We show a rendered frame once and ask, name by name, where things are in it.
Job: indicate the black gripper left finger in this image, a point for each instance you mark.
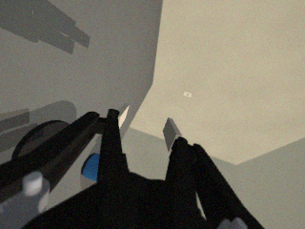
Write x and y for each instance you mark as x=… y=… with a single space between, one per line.
x=26 y=181

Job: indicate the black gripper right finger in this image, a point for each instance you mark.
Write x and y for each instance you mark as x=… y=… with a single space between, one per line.
x=221 y=206

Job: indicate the black round disc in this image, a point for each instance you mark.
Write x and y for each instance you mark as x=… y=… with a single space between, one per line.
x=37 y=136

